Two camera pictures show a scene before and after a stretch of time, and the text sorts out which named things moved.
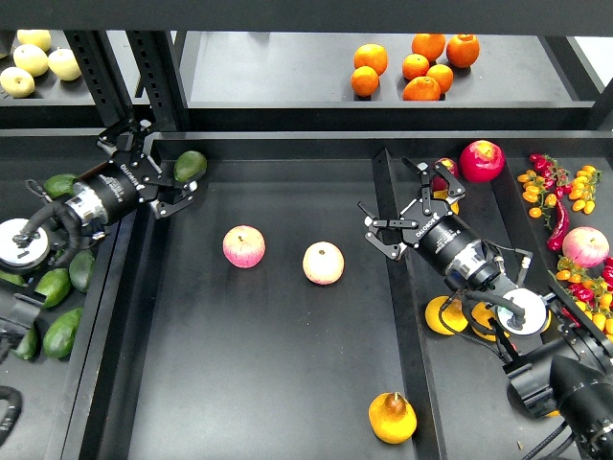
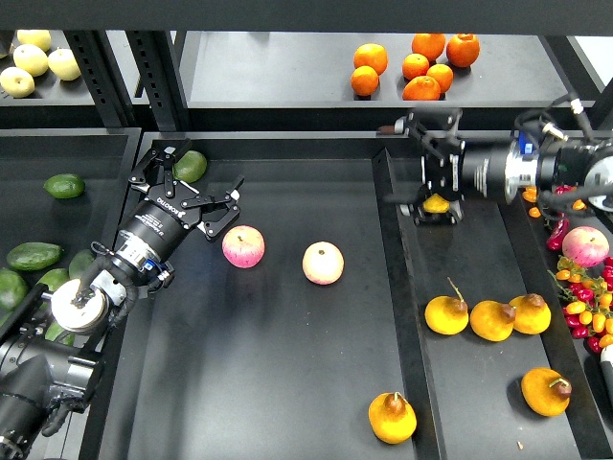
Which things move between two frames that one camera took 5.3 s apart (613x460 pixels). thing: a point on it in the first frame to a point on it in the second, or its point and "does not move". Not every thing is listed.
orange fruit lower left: x=365 y=80 does not move
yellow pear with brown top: x=392 y=419 does not move
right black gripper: x=443 y=239 to x=451 y=169
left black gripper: x=124 y=181 to x=156 y=228
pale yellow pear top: x=40 y=37 does not move
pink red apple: x=243 y=246 does not move
